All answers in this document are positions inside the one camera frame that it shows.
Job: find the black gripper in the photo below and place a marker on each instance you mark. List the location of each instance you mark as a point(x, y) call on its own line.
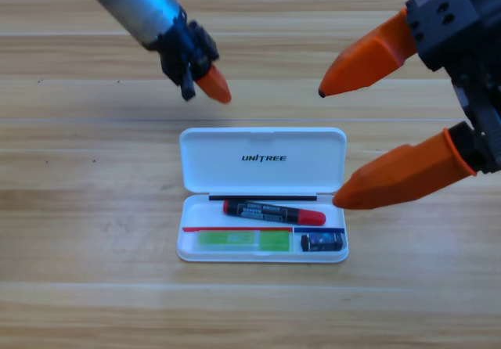
point(186, 49)
point(442, 24)

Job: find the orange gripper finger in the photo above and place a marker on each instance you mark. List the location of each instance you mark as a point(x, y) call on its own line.
point(403, 177)

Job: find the dark blue eraser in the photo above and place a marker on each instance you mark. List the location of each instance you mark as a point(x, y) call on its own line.
point(323, 242)

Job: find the black and red marker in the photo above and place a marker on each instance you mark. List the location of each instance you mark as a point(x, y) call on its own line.
point(274, 213)

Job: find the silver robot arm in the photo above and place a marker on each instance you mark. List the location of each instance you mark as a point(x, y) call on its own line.
point(137, 4)

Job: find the white Unitree pencil case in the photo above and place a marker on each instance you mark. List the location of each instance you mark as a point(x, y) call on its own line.
point(274, 177)

